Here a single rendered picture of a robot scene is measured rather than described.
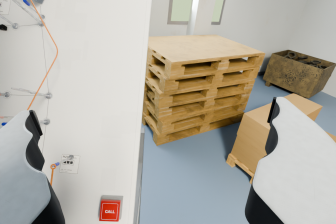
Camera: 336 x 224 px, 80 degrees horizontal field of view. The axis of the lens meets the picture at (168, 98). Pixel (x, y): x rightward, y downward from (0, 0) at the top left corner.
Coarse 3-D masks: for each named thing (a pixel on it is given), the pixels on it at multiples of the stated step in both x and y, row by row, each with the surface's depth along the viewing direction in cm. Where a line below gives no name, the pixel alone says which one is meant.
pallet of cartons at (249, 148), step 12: (288, 96) 233; (300, 96) 236; (264, 108) 203; (300, 108) 211; (312, 108) 213; (252, 120) 184; (264, 120) 184; (240, 132) 199; (252, 132) 187; (264, 132) 177; (240, 144) 202; (252, 144) 190; (264, 144) 179; (228, 156) 216; (240, 156) 205; (252, 156) 193; (252, 168) 195
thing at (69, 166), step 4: (64, 156) 55; (76, 156) 56; (68, 160) 55; (72, 160) 56; (76, 160) 56; (60, 164) 55; (64, 164) 55; (68, 164) 55; (72, 164) 55; (76, 164) 56; (60, 168) 55; (64, 168) 55; (68, 168) 55; (72, 168) 55; (76, 168) 55; (64, 172) 55; (68, 172) 55; (72, 172) 55; (76, 172) 55
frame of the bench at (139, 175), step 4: (140, 164) 106; (140, 168) 103; (140, 172) 101; (140, 176) 99; (140, 180) 97; (136, 184) 95; (136, 188) 93; (140, 188) 118; (136, 192) 92; (140, 192) 120; (136, 196) 90; (140, 196) 122; (136, 200) 88; (140, 200) 128; (136, 204) 87; (136, 208) 85; (136, 212) 84; (136, 216) 82; (136, 220) 83
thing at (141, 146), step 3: (141, 129) 99; (144, 129) 100; (141, 132) 97; (141, 135) 98; (141, 138) 99; (141, 141) 100; (141, 144) 101; (141, 147) 102; (141, 150) 103; (141, 153) 104; (141, 156) 105; (138, 159) 106; (141, 159) 106
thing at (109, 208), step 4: (104, 200) 52; (108, 200) 52; (112, 200) 53; (116, 200) 53; (120, 200) 53; (100, 204) 52; (104, 204) 52; (108, 204) 52; (112, 204) 52; (116, 204) 52; (100, 208) 52; (104, 208) 52; (108, 208) 52; (112, 208) 52; (116, 208) 52; (100, 212) 52; (104, 212) 52; (108, 212) 52; (112, 212) 52; (116, 212) 52; (100, 216) 52; (104, 216) 52; (108, 216) 52; (112, 216) 52; (116, 216) 52; (100, 220) 51; (104, 220) 52; (108, 220) 52; (112, 220) 52; (116, 220) 52
